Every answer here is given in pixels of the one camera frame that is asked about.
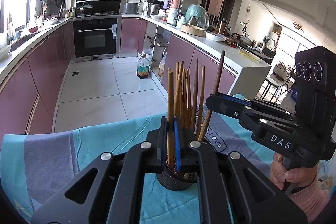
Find black built-in oven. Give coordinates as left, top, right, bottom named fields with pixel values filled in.
left=73, top=18, right=119, bottom=59

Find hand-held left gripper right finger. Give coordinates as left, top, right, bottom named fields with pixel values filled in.
left=173, top=116, right=308, bottom=224

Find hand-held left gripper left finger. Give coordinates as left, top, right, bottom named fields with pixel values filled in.
left=31, top=116, right=169, bottom=224

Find cooking oil bottle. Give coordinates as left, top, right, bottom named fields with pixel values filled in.
left=136, top=53, right=151, bottom=80

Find pink base cabinets under window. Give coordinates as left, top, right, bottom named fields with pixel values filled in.
left=0, top=21, right=74, bottom=136

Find wok with glass lid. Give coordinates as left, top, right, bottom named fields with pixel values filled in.
left=76, top=3, right=94, bottom=16

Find person's right hand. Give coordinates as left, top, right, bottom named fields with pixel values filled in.
left=269, top=153, right=318, bottom=191

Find stainless steel pot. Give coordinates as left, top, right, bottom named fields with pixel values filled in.
left=147, top=3, right=161, bottom=17

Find pink base cabinets under peninsula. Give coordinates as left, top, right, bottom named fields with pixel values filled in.
left=121, top=18, right=238, bottom=99

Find wooden chopstick patterned end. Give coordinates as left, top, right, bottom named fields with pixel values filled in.
left=167, top=68, right=175, bottom=167
left=197, top=50, right=226, bottom=143

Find bunch of wooden chopsticks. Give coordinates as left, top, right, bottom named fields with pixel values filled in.
left=168, top=57, right=207, bottom=180

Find blue grey tablecloth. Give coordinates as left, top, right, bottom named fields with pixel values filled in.
left=0, top=94, right=289, bottom=224

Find black mesh holder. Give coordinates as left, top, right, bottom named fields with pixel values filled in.
left=156, top=127, right=208, bottom=191

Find clear plastic bag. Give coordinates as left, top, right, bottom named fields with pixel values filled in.
left=205, top=31, right=226, bottom=42

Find silver rice cooker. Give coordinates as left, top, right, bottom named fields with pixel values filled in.
left=123, top=2, right=139, bottom=15

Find round bamboo steamer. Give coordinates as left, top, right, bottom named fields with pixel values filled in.
left=181, top=24, right=205, bottom=36

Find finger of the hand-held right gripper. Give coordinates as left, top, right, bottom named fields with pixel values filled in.
left=215, top=93, right=295, bottom=115
left=205, top=94, right=295, bottom=133

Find large white bowl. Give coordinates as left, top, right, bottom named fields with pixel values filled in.
left=0, top=44, right=12, bottom=61

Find pink wall painting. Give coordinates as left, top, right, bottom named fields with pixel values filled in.
left=207, top=0, right=224, bottom=17

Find bagged food in cabinet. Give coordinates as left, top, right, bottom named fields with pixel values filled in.
left=158, top=55, right=167, bottom=78

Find green plastic cover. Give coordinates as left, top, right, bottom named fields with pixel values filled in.
left=185, top=4, right=209, bottom=30

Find white canister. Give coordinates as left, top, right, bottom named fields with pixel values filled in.
left=167, top=8, right=179, bottom=25

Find person's right forearm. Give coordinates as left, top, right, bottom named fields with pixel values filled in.
left=287, top=174, right=332, bottom=223

